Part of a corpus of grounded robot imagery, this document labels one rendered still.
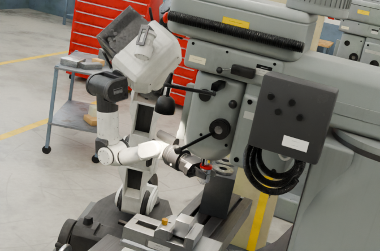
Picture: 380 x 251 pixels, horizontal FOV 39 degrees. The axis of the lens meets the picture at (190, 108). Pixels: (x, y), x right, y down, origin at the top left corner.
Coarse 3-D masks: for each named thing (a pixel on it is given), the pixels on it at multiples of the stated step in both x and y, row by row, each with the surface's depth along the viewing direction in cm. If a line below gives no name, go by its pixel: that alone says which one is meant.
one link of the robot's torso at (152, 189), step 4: (148, 184) 298; (120, 188) 287; (148, 188) 296; (152, 188) 296; (156, 188) 295; (116, 192) 286; (152, 192) 289; (156, 192) 294; (116, 196) 284; (152, 196) 286; (156, 196) 295; (116, 200) 283; (148, 200) 283; (152, 200) 285; (156, 200) 300; (116, 204) 284; (148, 204) 282; (152, 204) 286; (148, 208) 282; (152, 208) 290; (148, 212) 284
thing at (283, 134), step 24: (264, 96) 147; (288, 96) 144; (312, 96) 142; (336, 96) 144; (264, 120) 148; (288, 120) 145; (312, 120) 143; (264, 144) 149; (288, 144) 147; (312, 144) 144
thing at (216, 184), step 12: (216, 168) 226; (228, 168) 229; (216, 180) 223; (228, 180) 222; (204, 192) 225; (216, 192) 224; (228, 192) 223; (204, 204) 227; (216, 204) 226; (228, 204) 225; (216, 216) 227
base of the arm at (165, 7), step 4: (168, 0) 225; (164, 4) 226; (168, 4) 223; (160, 8) 228; (164, 8) 223; (168, 8) 221; (160, 12) 226; (164, 12) 222; (160, 16) 224; (160, 20) 223; (164, 24) 225
